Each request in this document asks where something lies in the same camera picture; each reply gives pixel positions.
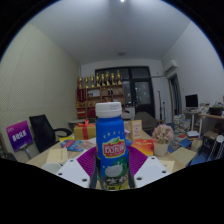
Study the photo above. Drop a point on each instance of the blue drink bottle white cap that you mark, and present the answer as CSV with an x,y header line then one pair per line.
x,y
111,133

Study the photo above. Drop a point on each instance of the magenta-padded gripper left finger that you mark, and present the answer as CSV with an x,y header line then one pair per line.
x,y
71,171

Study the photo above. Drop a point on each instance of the white wall air conditioner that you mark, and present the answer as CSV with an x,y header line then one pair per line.
x,y
170,66

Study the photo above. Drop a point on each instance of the white round stool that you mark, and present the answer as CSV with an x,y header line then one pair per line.
x,y
218,143

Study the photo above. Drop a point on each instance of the wooden shelf unit with trophies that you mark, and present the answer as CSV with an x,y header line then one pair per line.
x,y
91,96

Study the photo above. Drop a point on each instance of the cluttered wooden side desk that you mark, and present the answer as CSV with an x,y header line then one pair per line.
x,y
210,115

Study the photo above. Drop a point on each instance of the black computer monitor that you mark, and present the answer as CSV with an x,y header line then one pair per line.
x,y
191,101

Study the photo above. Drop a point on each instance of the dark glass double door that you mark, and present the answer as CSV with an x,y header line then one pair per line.
x,y
140,90

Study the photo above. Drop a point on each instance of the black tripod stand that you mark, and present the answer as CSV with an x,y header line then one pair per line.
x,y
161,106

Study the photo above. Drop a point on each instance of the black office chair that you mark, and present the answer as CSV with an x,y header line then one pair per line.
x,y
41,131

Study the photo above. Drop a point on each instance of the standing orange white card box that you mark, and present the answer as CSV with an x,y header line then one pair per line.
x,y
136,129

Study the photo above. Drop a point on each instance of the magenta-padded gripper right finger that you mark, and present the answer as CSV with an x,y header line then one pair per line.
x,y
151,170

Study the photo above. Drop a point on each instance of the pink flowers in white pot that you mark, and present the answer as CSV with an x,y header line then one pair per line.
x,y
162,133

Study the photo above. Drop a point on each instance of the orange red book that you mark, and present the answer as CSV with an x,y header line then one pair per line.
x,y
144,146

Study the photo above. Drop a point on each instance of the grey padded chair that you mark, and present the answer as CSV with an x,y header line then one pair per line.
x,y
146,121

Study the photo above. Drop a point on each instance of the pile of books on floor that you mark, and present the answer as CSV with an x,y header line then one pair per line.
x,y
183,125

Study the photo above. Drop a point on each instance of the small yellow envelope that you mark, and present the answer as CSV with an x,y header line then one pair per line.
x,y
56,155

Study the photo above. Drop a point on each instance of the colourful printed booklet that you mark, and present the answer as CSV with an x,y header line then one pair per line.
x,y
75,145

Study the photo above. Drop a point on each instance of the large manila envelope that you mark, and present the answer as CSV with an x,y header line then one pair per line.
x,y
167,165

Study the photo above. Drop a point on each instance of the yellow gift box red ribbon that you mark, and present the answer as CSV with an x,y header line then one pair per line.
x,y
83,131

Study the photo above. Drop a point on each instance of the purple sign board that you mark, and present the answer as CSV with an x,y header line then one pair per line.
x,y
19,136

